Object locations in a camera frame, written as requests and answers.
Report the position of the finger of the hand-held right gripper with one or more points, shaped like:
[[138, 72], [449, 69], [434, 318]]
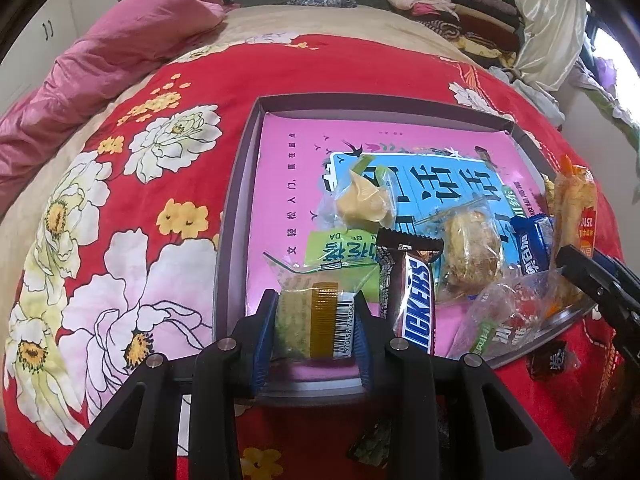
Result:
[[590, 275], [612, 269]]

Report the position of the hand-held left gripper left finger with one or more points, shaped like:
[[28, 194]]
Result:
[[265, 345]]

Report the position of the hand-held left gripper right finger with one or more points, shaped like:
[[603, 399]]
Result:
[[364, 345]]

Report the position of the green cake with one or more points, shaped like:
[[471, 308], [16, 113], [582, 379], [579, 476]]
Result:
[[305, 320]]

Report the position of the blue snack packet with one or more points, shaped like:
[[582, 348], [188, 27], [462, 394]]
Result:
[[532, 250]]

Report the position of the brown chocolate bar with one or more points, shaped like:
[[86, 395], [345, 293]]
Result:
[[412, 295]]

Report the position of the orange rice cracker packet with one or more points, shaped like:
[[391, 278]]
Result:
[[575, 205]]

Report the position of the yellow snack packet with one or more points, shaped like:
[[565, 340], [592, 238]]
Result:
[[549, 195]]

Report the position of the clear candied fruit packet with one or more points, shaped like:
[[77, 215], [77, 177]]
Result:
[[505, 320]]

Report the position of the light green snack packet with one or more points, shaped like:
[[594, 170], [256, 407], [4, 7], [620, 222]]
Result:
[[335, 252]]

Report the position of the brown pastry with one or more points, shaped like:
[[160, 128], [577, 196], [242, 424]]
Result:
[[470, 250]]

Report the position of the dark shallow box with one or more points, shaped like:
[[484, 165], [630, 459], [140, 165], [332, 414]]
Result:
[[235, 210]]

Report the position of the yellow pastry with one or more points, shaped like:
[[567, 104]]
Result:
[[365, 202]]

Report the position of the dark jelly cup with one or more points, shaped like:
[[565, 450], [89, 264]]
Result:
[[550, 362]]

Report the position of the pink book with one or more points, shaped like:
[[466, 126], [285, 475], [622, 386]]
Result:
[[290, 170]]

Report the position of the heap of loose clothes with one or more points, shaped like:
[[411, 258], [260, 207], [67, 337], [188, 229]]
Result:
[[535, 95]]

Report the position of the purple cloth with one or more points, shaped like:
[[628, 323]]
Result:
[[605, 72]]

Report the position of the red floral blanket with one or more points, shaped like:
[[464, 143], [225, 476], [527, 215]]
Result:
[[175, 160]]

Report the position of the window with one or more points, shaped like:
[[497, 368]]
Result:
[[620, 60]]

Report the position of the cream curtain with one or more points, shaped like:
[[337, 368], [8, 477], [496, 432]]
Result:
[[550, 25]]

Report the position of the pile of folded clothes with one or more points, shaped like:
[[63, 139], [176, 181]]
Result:
[[475, 15]]

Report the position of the beige bed sheet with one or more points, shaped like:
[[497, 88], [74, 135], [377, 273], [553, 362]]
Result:
[[325, 20]]

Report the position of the pink quilt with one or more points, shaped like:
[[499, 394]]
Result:
[[100, 60]]

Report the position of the dark patterned pillow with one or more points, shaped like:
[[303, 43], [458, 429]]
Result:
[[320, 1]]

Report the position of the white wardrobe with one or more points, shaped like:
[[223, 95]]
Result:
[[45, 30]]

